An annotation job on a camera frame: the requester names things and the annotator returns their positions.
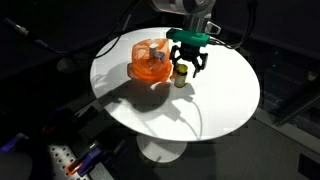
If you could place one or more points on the blue and orange clamp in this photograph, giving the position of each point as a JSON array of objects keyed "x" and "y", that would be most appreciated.
[{"x": 85, "y": 164}]

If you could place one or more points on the white pill bottle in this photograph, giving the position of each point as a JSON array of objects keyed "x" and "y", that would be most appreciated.
[{"x": 153, "y": 50}]

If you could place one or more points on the black and yellow container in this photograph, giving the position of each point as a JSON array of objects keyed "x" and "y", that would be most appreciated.
[{"x": 180, "y": 75}]

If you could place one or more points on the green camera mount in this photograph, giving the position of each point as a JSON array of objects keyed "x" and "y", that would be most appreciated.
[{"x": 188, "y": 37}]

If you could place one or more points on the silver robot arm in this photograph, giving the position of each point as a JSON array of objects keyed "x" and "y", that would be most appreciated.
[{"x": 196, "y": 31}]

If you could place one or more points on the small grey capped bottle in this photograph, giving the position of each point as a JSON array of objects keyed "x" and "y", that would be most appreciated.
[{"x": 159, "y": 55}]

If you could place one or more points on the orange plastic bag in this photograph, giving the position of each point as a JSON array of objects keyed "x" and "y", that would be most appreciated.
[{"x": 147, "y": 68}]

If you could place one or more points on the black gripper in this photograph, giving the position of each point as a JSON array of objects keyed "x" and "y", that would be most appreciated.
[{"x": 189, "y": 53}]

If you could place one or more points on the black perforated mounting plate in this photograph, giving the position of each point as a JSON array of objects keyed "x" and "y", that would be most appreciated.
[{"x": 61, "y": 156}]

